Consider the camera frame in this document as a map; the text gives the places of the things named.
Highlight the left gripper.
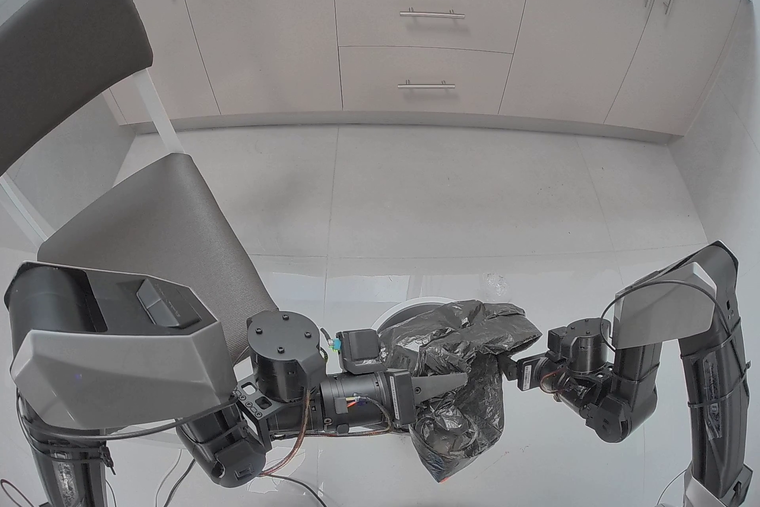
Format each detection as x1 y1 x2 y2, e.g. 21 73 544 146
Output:
321 368 471 429

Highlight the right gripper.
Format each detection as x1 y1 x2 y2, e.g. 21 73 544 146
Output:
514 355 564 394

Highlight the black plastic bag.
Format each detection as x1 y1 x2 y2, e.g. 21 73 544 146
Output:
380 300 544 484

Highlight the white trash bin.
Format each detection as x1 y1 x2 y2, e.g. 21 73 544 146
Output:
373 296 458 342

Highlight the grey chair with white legs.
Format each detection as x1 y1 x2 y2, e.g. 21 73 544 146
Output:
0 0 281 434

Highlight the beige cabinet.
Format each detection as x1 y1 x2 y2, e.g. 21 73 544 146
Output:
50 0 750 143

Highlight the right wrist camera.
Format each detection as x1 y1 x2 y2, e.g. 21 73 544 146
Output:
546 328 576 363

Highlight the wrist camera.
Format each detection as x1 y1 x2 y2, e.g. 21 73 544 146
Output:
334 328 382 376
546 328 576 363

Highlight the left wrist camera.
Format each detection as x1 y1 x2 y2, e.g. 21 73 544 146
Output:
334 328 382 376

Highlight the white cable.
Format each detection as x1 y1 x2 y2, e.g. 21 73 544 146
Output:
156 454 200 507

